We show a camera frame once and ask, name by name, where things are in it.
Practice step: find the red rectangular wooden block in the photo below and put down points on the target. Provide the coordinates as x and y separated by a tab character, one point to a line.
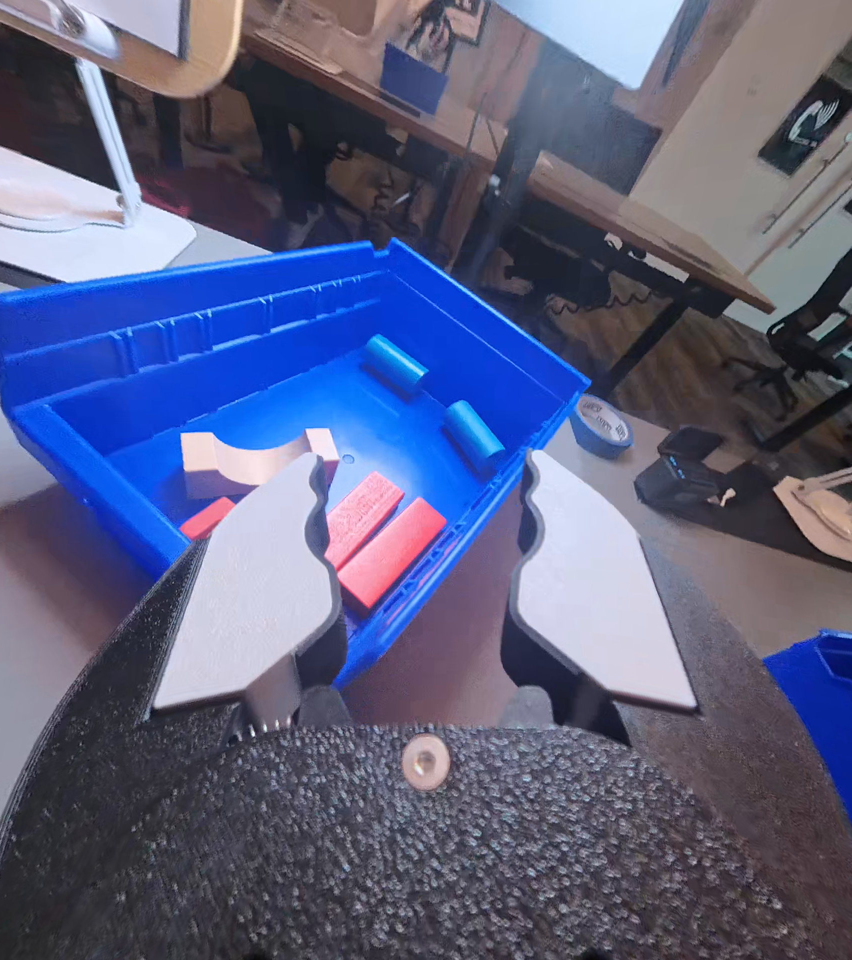
366	510
396	551

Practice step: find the blue tape roll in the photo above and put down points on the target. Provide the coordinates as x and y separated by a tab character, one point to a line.
591	442

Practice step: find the blue wooden cylinder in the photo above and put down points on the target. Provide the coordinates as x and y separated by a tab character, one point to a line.
396	364
474	435

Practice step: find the printed instruction sheet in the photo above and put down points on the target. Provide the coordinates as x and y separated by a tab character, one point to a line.
126	19

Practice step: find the red wooden arch block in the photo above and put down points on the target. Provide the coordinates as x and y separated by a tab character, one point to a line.
205	519

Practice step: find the black electronic device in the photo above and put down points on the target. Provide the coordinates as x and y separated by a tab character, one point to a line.
677	480

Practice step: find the black office chair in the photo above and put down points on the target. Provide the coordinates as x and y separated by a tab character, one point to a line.
823	300

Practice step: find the natural wooden arch block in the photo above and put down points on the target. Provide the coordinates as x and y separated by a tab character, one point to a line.
205	465

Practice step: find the pale flat panel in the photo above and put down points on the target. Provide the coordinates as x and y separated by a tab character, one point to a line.
591	30

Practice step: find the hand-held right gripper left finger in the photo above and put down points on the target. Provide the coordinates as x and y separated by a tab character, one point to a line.
246	600

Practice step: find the blue plastic bin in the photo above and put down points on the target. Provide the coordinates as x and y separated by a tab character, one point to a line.
171	337
845	750

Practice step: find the small blue box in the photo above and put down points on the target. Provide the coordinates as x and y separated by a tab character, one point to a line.
414	79

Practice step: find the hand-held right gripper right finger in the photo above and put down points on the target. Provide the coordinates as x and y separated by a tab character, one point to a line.
598	607

